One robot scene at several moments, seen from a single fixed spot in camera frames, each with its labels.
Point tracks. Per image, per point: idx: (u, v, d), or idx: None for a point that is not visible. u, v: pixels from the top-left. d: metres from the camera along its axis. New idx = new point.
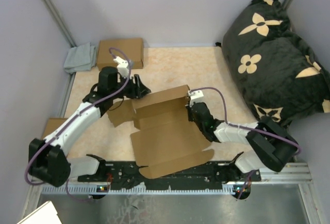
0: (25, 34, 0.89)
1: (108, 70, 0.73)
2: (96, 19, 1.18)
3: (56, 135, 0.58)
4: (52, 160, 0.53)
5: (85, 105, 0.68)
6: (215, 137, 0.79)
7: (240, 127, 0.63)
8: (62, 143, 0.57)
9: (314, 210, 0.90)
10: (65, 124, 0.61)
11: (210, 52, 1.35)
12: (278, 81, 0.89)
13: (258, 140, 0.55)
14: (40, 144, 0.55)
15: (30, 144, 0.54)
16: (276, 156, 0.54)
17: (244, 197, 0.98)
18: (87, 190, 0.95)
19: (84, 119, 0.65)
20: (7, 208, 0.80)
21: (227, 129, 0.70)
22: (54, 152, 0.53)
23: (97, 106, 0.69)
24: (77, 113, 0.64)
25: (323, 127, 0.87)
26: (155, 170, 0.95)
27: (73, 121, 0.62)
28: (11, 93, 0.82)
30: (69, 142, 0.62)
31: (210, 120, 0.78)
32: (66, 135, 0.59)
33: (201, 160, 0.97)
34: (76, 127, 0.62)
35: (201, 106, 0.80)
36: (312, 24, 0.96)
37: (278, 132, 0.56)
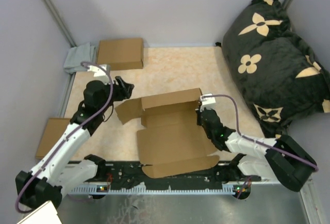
0: (25, 34, 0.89)
1: (92, 87, 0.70)
2: (96, 19, 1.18)
3: (43, 167, 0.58)
4: (38, 194, 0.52)
5: (72, 126, 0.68)
6: (225, 146, 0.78)
7: (256, 143, 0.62)
8: (49, 175, 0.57)
9: (314, 210, 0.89)
10: (52, 152, 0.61)
11: (210, 52, 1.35)
12: (278, 81, 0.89)
13: (277, 160, 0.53)
14: (27, 177, 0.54)
15: (16, 178, 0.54)
16: (294, 176, 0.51)
17: (244, 197, 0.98)
18: (87, 190, 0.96)
19: (71, 144, 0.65)
20: (7, 208, 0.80)
21: (240, 142, 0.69)
22: (40, 185, 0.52)
23: (84, 127, 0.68)
24: (64, 139, 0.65)
25: (324, 128, 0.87)
26: (158, 170, 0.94)
27: (60, 148, 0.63)
28: (11, 93, 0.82)
30: (59, 170, 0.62)
31: (219, 128, 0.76)
32: (53, 165, 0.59)
33: (204, 166, 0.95)
34: (63, 155, 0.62)
35: (213, 114, 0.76)
36: (312, 24, 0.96)
37: (297, 152, 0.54)
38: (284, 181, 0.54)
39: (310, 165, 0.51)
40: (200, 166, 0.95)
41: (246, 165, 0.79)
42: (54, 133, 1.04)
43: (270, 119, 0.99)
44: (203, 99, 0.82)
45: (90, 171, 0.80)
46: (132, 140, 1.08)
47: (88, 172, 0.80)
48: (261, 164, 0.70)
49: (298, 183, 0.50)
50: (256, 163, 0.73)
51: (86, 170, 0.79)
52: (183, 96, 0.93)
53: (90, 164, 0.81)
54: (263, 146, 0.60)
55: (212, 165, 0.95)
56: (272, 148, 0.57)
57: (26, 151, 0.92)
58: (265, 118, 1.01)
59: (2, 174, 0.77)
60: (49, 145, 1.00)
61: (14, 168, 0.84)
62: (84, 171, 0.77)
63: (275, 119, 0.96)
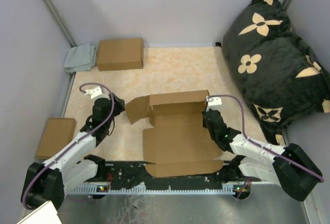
0: (24, 34, 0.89)
1: (100, 102, 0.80)
2: (96, 19, 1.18)
3: (55, 160, 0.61)
4: (49, 184, 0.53)
5: (82, 133, 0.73)
6: (228, 147, 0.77)
7: (263, 149, 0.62)
8: (61, 167, 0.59)
9: (314, 210, 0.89)
10: (64, 150, 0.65)
11: (210, 52, 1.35)
12: (278, 81, 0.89)
13: (285, 170, 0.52)
14: (38, 168, 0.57)
15: (28, 168, 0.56)
16: (300, 187, 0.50)
17: (244, 197, 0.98)
18: (87, 190, 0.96)
19: (82, 147, 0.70)
20: (7, 208, 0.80)
21: (246, 145, 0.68)
22: (53, 174, 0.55)
23: (94, 136, 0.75)
24: (75, 141, 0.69)
25: (324, 127, 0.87)
26: (161, 169, 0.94)
27: (71, 149, 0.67)
28: (11, 93, 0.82)
30: (66, 169, 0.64)
31: (224, 129, 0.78)
32: (65, 160, 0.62)
33: (207, 169, 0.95)
34: (73, 154, 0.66)
35: (217, 114, 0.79)
36: (312, 24, 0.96)
37: (305, 162, 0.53)
38: (288, 188, 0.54)
39: (317, 177, 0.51)
40: (203, 169, 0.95)
41: (247, 166, 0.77)
42: (54, 133, 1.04)
43: (270, 119, 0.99)
44: (209, 100, 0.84)
45: (89, 171, 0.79)
46: (132, 139, 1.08)
47: (88, 172, 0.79)
48: (265, 169, 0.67)
49: (303, 193, 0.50)
50: (258, 166, 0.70)
51: (88, 170, 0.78)
52: (191, 96, 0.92)
53: (91, 164, 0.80)
54: (270, 153, 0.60)
55: (216, 169, 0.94)
56: (280, 157, 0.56)
57: (26, 151, 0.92)
58: (265, 118, 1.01)
59: (2, 174, 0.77)
60: (49, 145, 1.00)
61: (14, 168, 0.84)
62: (86, 171, 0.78)
63: (275, 119, 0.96)
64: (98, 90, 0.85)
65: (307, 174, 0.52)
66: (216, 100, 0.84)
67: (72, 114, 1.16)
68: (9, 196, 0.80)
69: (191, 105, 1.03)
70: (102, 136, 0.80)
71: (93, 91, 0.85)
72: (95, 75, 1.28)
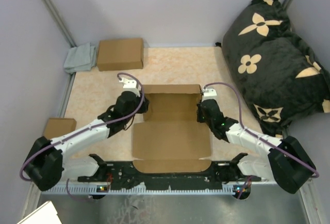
0: (24, 33, 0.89)
1: (126, 96, 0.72)
2: (96, 18, 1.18)
3: (62, 140, 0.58)
4: (47, 164, 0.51)
5: (98, 121, 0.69)
6: (224, 134, 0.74)
7: (260, 140, 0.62)
8: (64, 149, 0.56)
9: (314, 210, 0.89)
10: (75, 132, 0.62)
11: (210, 52, 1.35)
12: (278, 81, 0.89)
13: (280, 162, 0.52)
14: (44, 144, 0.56)
15: (35, 140, 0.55)
16: (293, 179, 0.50)
17: (244, 197, 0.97)
18: (87, 190, 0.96)
19: (93, 134, 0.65)
20: (7, 208, 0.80)
21: (243, 134, 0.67)
22: (54, 155, 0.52)
23: (108, 127, 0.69)
24: (88, 127, 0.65)
25: (324, 127, 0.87)
26: (149, 165, 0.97)
27: (82, 132, 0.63)
28: (11, 93, 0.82)
30: (71, 152, 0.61)
31: (219, 118, 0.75)
32: (71, 143, 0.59)
33: (194, 168, 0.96)
34: (82, 139, 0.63)
35: (213, 102, 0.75)
36: (312, 25, 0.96)
37: (301, 156, 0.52)
38: (281, 180, 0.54)
39: (312, 171, 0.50)
40: (191, 168, 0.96)
41: (245, 164, 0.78)
42: (54, 133, 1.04)
43: (270, 119, 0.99)
44: (205, 91, 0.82)
45: (91, 166, 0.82)
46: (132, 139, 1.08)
47: (89, 169, 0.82)
48: (261, 164, 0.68)
49: (295, 185, 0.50)
50: (255, 163, 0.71)
51: (88, 166, 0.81)
52: (185, 89, 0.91)
53: (92, 162, 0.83)
54: (267, 145, 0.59)
55: (202, 169, 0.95)
56: (276, 148, 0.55)
57: (26, 150, 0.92)
58: (265, 118, 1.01)
59: (1, 173, 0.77)
60: None
61: (14, 168, 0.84)
62: (88, 166, 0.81)
63: (275, 119, 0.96)
64: (133, 83, 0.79)
65: (302, 168, 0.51)
66: (212, 92, 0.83)
67: (72, 114, 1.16)
68: (9, 196, 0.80)
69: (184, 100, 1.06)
70: (117, 128, 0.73)
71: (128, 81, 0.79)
72: (95, 75, 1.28)
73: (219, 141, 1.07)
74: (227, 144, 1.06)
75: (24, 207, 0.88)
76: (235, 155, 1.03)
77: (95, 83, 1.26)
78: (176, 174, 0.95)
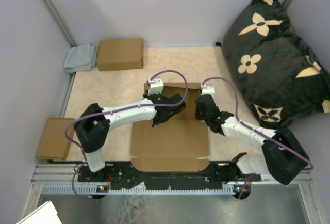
0: (25, 34, 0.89)
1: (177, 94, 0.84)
2: (96, 18, 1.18)
3: (112, 111, 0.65)
4: (96, 130, 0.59)
5: (148, 101, 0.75)
6: (220, 127, 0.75)
7: (254, 131, 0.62)
8: (112, 120, 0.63)
9: (314, 210, 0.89)
10: (125, 107, 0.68)
11: (210, 52, 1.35)
12: (278, 81, 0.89)
13: (274, 154, 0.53)
14: (97, 110, 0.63)
15: (91, 104, 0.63)
16: (286, 170, 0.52)
17: (244, 197, 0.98)
18: (87, 190, 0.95)
19: (141, 113, 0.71)
20: (8, 208, 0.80)
21: (238, 127, 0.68)
22: (103, 123, 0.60)
23: (156, 109, 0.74)
24: (137, 105, 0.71)
25: (324, 127, 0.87)
26: (147, 164, 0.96)
27: (131, 108, 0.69)
28: (12, 93, 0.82)
30: (116, 124, 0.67)
31: (215, 112, 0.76)
32: (119, 116, 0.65)
33: (193, 168, 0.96)
34: (130, 114, 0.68)
35: (208, 96, 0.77)
36: (312, 25, 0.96)
37: (295, 147, 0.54)
38: (275, 172, 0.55)
39: (304, 161, 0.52)
40: (188, 168, 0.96)
41: (244, 163, 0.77)
42: (54, 133, 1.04)
43: (270, 119, 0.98)
44: (203, 87, 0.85)
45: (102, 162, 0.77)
46: None
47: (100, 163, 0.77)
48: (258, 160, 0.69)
49: (289, 176, 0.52)
50: (252, 160, 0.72)
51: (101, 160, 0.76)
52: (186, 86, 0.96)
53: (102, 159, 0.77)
54: (261, 136, 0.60)
55: (200, 169, 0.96)
56: (270, 139, 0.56)
57: (26, 150, 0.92)
58: (265, 119, 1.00)
59: (2, 173, 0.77)
60: (49, 145, 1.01)
61: (13, 168, 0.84)
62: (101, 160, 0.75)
63: (275, 119, 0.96)
64: (160, 81, 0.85)
65: (296, 159, 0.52)
66: (210, 89, 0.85)
67: (72, 114, 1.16)
68: (9, 196, 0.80)
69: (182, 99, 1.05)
70: (163, 114, 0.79)
71: (154, 81, 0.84)
72: (95, 75, 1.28)
73: (219, 141, 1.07)
74: (227, 145, 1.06)
75: (24, 207, 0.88)
76: (235, 155, 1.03)
77: (95, 83, 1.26)
78: (176, 174, 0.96)
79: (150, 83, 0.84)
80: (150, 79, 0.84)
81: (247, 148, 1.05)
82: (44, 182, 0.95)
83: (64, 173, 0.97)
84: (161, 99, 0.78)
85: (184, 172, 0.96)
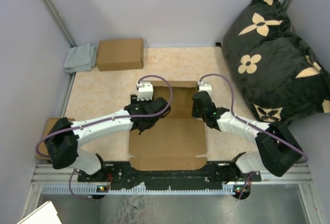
0: (25, 34, 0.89)
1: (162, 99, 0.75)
2: (96, 18, 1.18)
3: (82, 126, 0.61)
4: (63, 147, 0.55)
5: (124, 112, 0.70)
6: (216, 123, 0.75)
7: (248, 125, 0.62)
8: (82, 136, 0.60)
9: (314, 210, 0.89)
10: (97, 120, 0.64)
11: (210, 52, 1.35)
12: (278, 81, 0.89)
13: (267, 145, 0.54)
14: (65, 125, 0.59)
15: (59, 120, 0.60)
16: (280, 162, 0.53)
17: (244, 197, 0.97)
18: (87, 190, 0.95)
19: (115, 125, 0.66)
20: (8, 208, 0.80)
21: (233, 122, 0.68)
22: (70, 140, 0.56)
23: (131, 121, 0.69)
24: (111, 117, 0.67)
25: (324, 127, 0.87)
26: (145, 163, 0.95)
27: (103, 121, 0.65)
28: (12, 93, 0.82)
30: (88, 139, 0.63)
31: (211, 107, 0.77)
32: (89, 130, 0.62)
33: (190, 166, 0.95)
34: (103, 128, 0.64)
35: (204, 93, 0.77)
36: (312, 25, 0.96)
37: (289, 139, 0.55)
38: (268, 164, 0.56)
39: (298, 153, 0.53)
40: (187, 166, 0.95)
41: (242, 161, 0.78)
42: None
43: (270, 119, 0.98)
44: (200, 84, 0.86)
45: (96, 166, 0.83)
46: None
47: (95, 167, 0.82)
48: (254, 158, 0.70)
49: (282, 169, 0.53)
50: (250, 158, 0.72)
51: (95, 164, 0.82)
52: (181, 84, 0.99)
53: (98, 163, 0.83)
54: (255, 129, 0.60)
55: (198, 167, 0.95)
56: (263, 131, 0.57)
57: (26, 150, 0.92)
58: (265, 119, 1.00)
59: (1, 173, 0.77)
60: None
61: (13, 168, 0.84)
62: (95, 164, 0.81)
63: (275, 119, 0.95)
64: (149, 86, 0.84)
65: (290, 150, 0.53)
66: (207, 86, 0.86)
67: (72, 114, 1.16)
68: (9, 197, 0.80)
69: (179, 98, 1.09)
70: (142, 125, 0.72)
71: (144, 85, 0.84)
72: (95, 75, 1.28)
73: (219, 141, 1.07)
74: (227, 145, 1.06)
75: (24, 207, 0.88)
76: (235, 155, 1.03)
77: (95, 83, 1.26)
78: (176, 174, 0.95)
79: (139, 87, 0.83)
80: (138, 83, 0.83)
81: (246, 148, 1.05)
82: (44, 182, 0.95)
83: (64, 173, 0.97)
84: (138, 110, 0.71)
85: (185, 174, 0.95)
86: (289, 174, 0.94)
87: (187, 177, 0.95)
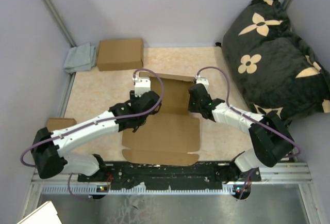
0: (25, 33, 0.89)
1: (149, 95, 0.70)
2: (96, 18, 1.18)
3: (62, 135, 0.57)
4: (45, 158, 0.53)
5: (109, 114, 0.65)
6: (211, 114, 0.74)
7: (243, 116, 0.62)
8: (62, 145, 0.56)
9: (314, 210, 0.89)
10: (79, 127, 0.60)
11: (210, 52, 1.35)
12: (278, 81, 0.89)
13: (260, 136, 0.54)
14: (45, 135, 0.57)
15: (38, 130, 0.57)
16: (272, 153, 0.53)
17: (244, 197, 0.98)
18: (87, 190, 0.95)
19: (98, 130, 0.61)
20: (8, 208, 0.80)
21: (228, 113, 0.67)
22: (50, 150, 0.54)
23: (117, 122, 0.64)
24: (94, 121, 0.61)
25: (324, 127, 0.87)
26: (137, 156, 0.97)
27: (85, 127, 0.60)
28: (12, 93, 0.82)
30: (72, 147, 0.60)
31: (207, 98, 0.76)
32: (70, 139, 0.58)
33: (181, 162, 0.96)
34: (85, 134, 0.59)
35: (200, 85, 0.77)
36: (312, 25, 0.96)
37: (282, 131, 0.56)
38: (261, 155, 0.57)
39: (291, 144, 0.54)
40: (179, 162, 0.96)
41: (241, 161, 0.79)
42: None
43: None
44: (197, 78, 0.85)
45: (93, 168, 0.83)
46: None
47: (91, 168, 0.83)
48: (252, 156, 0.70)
49: (274, 159, 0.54)
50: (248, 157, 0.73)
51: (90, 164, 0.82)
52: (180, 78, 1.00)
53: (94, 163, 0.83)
54: (249, 120, 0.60)
55: (190, 163, 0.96)
56: (258, 123, 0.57)
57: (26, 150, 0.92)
58: None
59: (1, 173, 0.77)
60: None
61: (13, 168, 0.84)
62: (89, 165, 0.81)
63: None
64: (146, 82, 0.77)
65: (282, 142, 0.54)
66: (204, 81, 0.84)
67: (72, 114, 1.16)
68: (9, 196, 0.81)
69: (177, 93, 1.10)
70: (128, 125, 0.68)
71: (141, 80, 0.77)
72: (94, 75, 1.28)
73: (219, 141, 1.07)
74: (227, 144, 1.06)
75: (24, 207, 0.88)
76: (235, 155, 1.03)
77: (95, 83, 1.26)
78: (176, 174, 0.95)
79: (136, 82, 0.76)
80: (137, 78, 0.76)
81: (246, 148, 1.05)
82: (44, 182, 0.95)
83: (63, 173, 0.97)
84: (125, 110, 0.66)
85: (185, 173, 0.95)
86: (289, 173, 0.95)
87: (186, 177, 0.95)
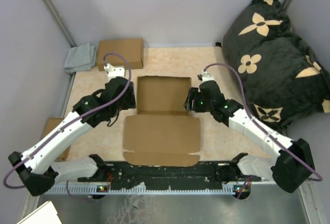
0: (25, 34, 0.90)
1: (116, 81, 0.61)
2: (96, 18, 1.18)
3: (31, 155, 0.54)
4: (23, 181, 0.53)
5: (73, 115, 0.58)
6: (225, 117, 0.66)
7: (267, 137, 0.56)
8: (35, 165, 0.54)
9: (314, 210, 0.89)
10: (45, 141, 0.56)
11: (210, 52, 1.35)
12: (278, 81, 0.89)
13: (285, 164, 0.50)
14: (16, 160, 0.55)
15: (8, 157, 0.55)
16: (293, 182, 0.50)
17: (244, 197, 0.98)
18: (87, 190, 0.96)
19: (67, 136, 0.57)
20: (8, 208, 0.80)
21: (248, 126, 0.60)
22: (25, 173, 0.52)
23: (84, 121, 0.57)
24: (58, 130, 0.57)
25: (323, 127, 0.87)
26: (137, 158, 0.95)
27: (52, 139, 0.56)
28: (12, 93, 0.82)
30: (49, 160, 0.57)
31: (220, 99, 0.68)
32: (41, 156, 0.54)
33: (181, 163, 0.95)
34: (55, 146, 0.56)
35: (213, 83, 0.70)
36: (312, 25, 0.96)
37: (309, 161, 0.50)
38: (281, 179, 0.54)
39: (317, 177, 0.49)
40: (179, 163, 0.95)
41: (245, 164, 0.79)
42: None
43: (270, 119, 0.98)
44: (203, 74, 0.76)
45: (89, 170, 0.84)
46: None
47: (87, 171, 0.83)
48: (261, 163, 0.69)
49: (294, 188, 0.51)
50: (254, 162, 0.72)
51: (85, 165, 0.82)
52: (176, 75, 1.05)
53: (91, 164, 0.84)
54: (276, 144, 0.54)
55: (191, 164, 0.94)
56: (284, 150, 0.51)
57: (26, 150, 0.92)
58: (265, 119, 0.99)
59: (1, 173, 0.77)
60: None
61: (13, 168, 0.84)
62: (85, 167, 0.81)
63: (275, 119, 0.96)
64: (121, 71, 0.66)
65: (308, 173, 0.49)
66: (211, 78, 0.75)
67: None
68: (9, 196, 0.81)
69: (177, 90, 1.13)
70: (100, 117, 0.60)
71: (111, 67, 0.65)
72: (95, 75, 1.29)
73: (219, 141, 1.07)
74: (227, 145, 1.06)
75: (24, 207, 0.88)
76: (235, 155, 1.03)
77: (95, 83, 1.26)
78: (176, 174, 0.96)
79: (109, 70, 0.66)
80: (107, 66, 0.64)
81: (247, 148, 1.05)
82: None
83: None
84: (90, 104, 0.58)
85: (185, 173, 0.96)
86: None
87: (186, 177, 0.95)
